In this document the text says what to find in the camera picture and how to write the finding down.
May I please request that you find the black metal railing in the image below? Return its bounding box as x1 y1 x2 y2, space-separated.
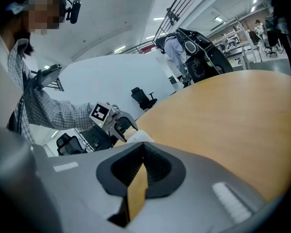
153 0 210 42

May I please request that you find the white workbench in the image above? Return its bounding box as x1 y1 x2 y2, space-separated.
212 29 261 70

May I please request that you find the white partition board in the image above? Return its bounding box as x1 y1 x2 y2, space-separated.
42 50 179 121

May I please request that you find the black office chair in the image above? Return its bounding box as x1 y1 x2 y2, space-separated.
130 87 158 111
56 133 88 156
265 42 279 58

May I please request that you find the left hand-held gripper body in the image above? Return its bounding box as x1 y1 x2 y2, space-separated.
89 101 120 132

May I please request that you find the black cable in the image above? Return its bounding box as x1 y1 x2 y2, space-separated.
16 95 25 134

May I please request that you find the grey box device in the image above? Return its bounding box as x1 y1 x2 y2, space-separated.
31 64 63 91

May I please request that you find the black head-worn camera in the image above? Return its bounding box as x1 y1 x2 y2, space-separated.
64 0 82 25

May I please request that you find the person's checked shirt torso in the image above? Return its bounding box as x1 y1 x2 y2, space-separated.
6 38 41 145

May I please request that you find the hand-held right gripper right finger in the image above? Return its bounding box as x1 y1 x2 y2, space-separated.
126 141 268 233

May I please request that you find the white bar of soap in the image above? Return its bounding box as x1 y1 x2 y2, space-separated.
125 128 155 144

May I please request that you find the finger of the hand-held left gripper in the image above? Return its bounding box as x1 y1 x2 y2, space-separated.
115 110 139 131
109 122 128 143

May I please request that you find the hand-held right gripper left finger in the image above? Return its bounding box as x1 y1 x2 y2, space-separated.
31 141 146 233

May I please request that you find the red sign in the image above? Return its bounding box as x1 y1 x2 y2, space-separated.
139 46 158 55

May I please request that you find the person's left forearm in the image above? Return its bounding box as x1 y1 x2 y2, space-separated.
26 88 97 133

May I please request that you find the black drawer cabinet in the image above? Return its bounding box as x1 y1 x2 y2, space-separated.
79 124 112 152

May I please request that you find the person's head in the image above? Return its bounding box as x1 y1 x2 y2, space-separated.
4 0 67 36

